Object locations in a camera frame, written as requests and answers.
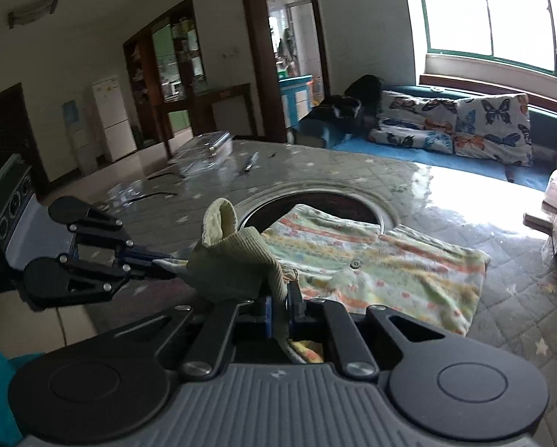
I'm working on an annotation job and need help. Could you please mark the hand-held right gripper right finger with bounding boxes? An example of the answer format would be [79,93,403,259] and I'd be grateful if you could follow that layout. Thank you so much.
[288,284,447,378]

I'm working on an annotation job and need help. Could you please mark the dark wooden door frame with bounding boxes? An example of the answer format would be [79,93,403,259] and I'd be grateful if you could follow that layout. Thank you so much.
[238,0,330,143]

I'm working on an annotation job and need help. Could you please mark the dark wooden display cabinet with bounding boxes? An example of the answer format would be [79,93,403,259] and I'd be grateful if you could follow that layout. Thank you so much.
[122,0,209,147]

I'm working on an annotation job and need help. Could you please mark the pastel patterned child's garment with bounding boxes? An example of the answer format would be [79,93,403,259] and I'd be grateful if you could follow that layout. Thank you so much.
[159,198,491,364]

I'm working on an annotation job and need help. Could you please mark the large butterfly print pillow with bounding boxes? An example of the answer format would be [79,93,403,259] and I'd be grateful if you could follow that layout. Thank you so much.
[453,94,535,167]

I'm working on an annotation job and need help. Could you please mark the white water dispenser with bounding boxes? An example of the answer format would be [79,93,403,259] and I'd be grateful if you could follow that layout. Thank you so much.
[61,100,97,175]

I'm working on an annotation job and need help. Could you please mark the green framed window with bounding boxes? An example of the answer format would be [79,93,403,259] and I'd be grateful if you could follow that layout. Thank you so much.
[402,0,557,77]

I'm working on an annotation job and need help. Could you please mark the ceiling light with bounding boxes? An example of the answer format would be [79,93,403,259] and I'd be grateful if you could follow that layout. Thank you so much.
[7,0,60,29]

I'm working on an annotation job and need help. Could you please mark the black bag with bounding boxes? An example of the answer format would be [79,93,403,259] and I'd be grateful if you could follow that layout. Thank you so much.
[312,74,384,132]

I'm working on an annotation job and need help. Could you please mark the black pen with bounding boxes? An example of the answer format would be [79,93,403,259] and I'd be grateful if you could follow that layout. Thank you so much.
[240,151,260,176]

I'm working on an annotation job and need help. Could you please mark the blue cabinet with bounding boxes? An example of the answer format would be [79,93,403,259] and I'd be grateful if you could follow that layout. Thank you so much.
[278,74,314,126]

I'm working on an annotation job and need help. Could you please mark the dark wooden side table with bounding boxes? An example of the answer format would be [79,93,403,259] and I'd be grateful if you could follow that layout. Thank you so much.
[154,83,252,156]

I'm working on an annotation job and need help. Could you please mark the hanging clothes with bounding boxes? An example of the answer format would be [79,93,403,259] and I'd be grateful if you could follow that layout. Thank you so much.
[278,28,302,75]

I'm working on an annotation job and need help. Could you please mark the round built-in induction cooktop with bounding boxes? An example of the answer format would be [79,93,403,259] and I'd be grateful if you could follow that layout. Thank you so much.
[236,187,400,234]

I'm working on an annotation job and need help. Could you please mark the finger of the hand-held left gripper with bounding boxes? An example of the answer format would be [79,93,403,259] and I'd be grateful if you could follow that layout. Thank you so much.
[48,196,174,261]
[22,257,179,312]

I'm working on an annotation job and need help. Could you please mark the white refrigerator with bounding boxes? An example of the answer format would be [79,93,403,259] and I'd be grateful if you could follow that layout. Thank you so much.
[91,74,138,163]

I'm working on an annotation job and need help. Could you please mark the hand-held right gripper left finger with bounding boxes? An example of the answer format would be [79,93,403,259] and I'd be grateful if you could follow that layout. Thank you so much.
[105,297,274,379]

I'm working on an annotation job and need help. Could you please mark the dark wooden door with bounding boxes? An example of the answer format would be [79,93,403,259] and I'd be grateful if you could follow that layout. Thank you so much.
[0,83,51,187]

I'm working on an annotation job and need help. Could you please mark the blue sofa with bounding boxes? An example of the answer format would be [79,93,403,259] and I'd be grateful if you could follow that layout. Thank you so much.
[297,85,557,191]

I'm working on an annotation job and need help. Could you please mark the flat butterfly print pillow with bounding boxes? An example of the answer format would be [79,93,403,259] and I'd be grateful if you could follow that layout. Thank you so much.
[380,90,457,127]
[368,123,457,155]

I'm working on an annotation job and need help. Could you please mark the clear plastic clamshell container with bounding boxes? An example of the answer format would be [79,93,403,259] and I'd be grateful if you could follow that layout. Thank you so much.
[167,131,235,178]

